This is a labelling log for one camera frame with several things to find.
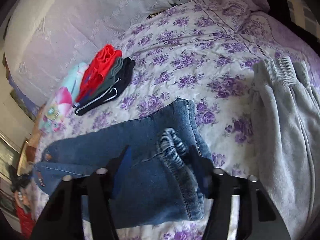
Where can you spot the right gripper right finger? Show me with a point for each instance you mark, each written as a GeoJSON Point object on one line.
{"type": "Point", "coordinates": [258, 216]}

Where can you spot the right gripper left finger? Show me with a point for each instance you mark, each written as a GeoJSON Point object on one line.
{"type": "Point", "coordinates": [61, 217]}

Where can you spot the blue denim jeans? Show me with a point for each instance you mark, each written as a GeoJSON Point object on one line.
{"type": "Point", "coordinates": [160, 185]}

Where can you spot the teal pink floral folded blanket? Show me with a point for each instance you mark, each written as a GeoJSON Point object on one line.
{"type": "Point", "coordinates": [62, 100]}

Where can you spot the grey sweatpants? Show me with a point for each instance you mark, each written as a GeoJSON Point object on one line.
{"type": "Point", "coordinates": [285, 122]}

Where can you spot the dark folded garments stack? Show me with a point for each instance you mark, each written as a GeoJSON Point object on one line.
{"type": "Point", "coordinates": [115, 83]}

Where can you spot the red folded garment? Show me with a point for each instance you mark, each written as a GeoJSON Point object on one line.
{"type": "Point", "coordinates": [98, 70]}

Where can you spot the purple floral bedspread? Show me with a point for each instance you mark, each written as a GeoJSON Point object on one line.
{"type": "Point", "coordinates": [203, 51]}

